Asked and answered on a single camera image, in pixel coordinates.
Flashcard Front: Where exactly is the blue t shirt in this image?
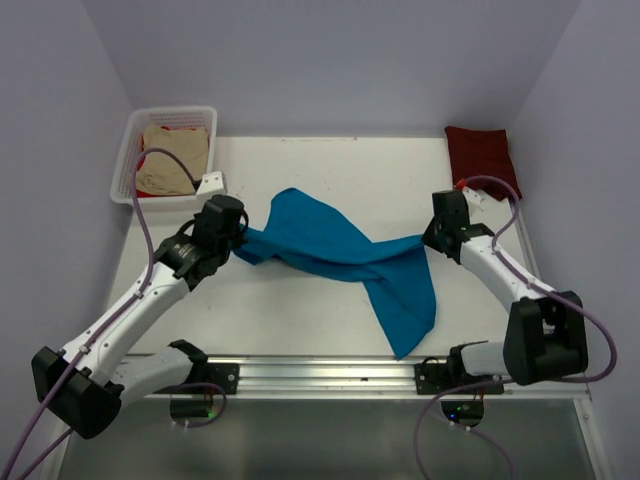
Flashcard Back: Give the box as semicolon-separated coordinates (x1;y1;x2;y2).
234;188;437;359

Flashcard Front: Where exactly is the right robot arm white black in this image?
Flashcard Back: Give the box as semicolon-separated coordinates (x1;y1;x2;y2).
422;190;588;393

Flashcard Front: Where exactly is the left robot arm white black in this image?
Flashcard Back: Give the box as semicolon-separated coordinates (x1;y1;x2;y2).
31;194;248;439

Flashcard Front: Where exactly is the folded dark red t shirt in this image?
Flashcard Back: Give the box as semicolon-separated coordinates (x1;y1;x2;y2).
444;126;522;200

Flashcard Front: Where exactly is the beige t shirt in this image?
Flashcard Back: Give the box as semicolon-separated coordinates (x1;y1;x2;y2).
136;124;209;197

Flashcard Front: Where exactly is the white plastic basket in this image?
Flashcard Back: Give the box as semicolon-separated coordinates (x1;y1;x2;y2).
110;106;218;205

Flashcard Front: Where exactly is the red t shirt in basket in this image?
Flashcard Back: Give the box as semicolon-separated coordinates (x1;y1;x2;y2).
135;130;167;198

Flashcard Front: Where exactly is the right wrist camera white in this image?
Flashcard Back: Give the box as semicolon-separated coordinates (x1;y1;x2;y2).
454;179;483;208

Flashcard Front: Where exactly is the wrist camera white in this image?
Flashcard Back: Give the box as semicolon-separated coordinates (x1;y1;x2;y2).
454;179;483;208
196;171;227;198

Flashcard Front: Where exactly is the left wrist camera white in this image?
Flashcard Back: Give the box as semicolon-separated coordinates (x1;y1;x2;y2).
196;171;227;198

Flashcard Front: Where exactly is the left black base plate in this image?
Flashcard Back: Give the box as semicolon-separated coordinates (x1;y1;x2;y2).
203;362;240;395

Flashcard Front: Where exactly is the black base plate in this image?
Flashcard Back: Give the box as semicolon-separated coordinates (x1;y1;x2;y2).
413;357;504;395
203;362;240;395

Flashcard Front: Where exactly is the aluminium mounting rail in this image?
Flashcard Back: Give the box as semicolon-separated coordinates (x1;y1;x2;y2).
62;353;594;401

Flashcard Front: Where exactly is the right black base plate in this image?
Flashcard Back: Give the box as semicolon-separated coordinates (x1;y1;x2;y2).
413;357;504;395

